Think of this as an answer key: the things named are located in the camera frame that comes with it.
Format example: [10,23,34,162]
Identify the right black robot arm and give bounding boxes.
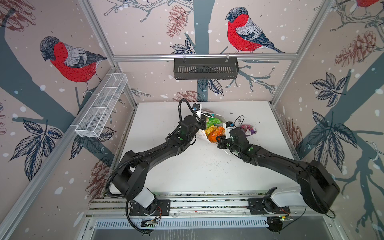
[216,128,341,214]

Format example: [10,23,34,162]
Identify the yellow snack packet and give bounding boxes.
[205,125,217,137]

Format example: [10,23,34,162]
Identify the white mesh wall basket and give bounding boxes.
[75,73,128,138]

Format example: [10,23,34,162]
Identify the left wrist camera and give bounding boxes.
[192,103,202,117]

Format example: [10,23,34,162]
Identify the orange snack packet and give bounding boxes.
[207,127,225,143]

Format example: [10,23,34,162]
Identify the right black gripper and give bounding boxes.
[215,134,243,155]

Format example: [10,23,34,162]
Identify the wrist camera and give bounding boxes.
[192,103,202,117]
[223,122,234,139]

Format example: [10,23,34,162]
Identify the black hanging wire basket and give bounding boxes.
[174,58,239,80]

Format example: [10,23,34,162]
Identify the green chips bag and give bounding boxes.
[206,117,223,129]

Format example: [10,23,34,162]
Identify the left black corrugated cable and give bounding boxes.
[104,98,199,235]

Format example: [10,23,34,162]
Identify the aluminium mounting rail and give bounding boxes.
[86,191,319,219]

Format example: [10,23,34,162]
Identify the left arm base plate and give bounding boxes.
[129,199,171,217]

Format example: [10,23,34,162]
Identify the purple candy packet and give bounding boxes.
[240,124,257,137]

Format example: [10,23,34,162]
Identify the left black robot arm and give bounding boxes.
[105,115,206,208]

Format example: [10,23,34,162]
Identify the white printed paper bag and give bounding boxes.
[197,109,235,154]

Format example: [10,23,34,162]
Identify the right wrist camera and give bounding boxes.
[223,122,234,139]

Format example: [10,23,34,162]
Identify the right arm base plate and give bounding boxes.
[247,198,291,215]

